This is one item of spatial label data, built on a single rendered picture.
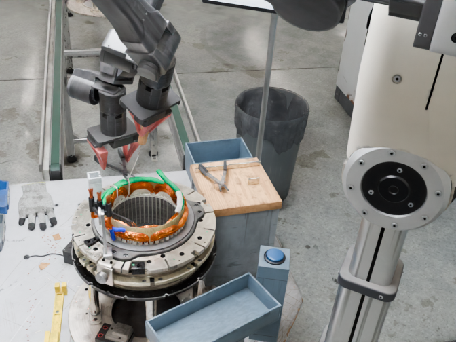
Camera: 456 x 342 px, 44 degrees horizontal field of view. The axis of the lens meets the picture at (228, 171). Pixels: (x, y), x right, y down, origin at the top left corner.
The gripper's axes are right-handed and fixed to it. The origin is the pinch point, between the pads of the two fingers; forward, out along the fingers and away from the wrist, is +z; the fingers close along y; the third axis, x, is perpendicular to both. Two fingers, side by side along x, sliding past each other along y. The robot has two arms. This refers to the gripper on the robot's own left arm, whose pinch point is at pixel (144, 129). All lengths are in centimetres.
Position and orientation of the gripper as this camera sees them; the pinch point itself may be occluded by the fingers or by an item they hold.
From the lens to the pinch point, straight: 115.0
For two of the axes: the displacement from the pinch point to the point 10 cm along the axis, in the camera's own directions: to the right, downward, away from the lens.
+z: -2.5, 5.9, 7.7
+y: -6.9, 4.5, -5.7
